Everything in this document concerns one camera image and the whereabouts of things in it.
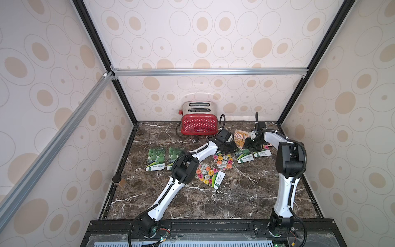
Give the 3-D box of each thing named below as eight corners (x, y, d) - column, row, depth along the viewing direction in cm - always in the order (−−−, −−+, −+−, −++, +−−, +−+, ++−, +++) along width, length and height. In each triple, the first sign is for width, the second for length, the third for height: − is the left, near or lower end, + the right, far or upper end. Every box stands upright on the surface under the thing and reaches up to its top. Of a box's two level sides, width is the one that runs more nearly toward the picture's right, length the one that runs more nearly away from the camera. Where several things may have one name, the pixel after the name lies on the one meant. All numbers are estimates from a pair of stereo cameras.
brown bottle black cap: (118, 189, 88) (110, 182, 80) (121, 182, 91) (113, 174, 83) (126, 189, 88) (119, 182, 80) (128, 182, 91) (122, 174, 83)
